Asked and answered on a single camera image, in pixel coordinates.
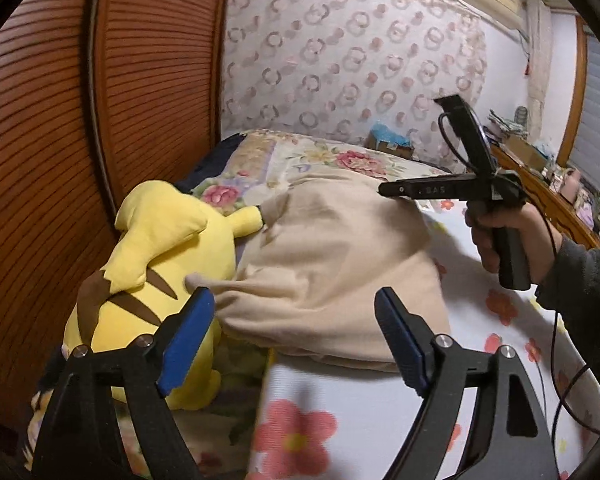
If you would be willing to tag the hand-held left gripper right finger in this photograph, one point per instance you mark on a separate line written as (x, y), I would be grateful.
(402, 345)

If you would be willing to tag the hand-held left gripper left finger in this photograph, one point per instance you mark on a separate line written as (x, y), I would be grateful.
(187, 340)

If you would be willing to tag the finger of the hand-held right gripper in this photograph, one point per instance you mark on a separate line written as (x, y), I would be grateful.
(395, 190)

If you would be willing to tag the beige printed t-shirt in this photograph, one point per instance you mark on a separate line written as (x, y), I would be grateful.
(330, 260)

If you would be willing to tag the person's right forearm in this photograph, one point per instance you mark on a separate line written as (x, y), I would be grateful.
(585, 280)

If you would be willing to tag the person's right hand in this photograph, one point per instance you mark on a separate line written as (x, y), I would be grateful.
(540, 240)

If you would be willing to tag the cardboard box with blue filling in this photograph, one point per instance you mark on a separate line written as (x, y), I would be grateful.
(395, 149)

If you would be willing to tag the wooden sideboard cabinet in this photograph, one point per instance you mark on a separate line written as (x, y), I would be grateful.
(572, 220)

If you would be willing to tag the floral blanket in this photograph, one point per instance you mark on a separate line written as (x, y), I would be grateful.
(330, 157)

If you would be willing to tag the lilac tissue pack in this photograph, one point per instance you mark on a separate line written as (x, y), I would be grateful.
(586, 216)

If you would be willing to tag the white flower-print mat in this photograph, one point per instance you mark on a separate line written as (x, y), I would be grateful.
(330, 385)

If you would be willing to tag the pink jug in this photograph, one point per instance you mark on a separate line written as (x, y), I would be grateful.
(572, 185)

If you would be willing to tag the plain cardboard box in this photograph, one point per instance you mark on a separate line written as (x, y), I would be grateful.
(525, 152)

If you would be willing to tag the yellow plush toy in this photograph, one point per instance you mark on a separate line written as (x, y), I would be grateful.
(155, 240)

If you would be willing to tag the small green fan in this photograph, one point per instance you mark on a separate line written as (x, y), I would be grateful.
(521, 116)

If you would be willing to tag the beige window curtain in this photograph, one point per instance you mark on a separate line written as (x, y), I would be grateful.
(537, 60)

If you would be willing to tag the wooden louvered wardrobe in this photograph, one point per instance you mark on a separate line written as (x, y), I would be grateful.
(145, 85)

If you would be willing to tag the wooden window frame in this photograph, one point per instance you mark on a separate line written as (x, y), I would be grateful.
(575, 100)

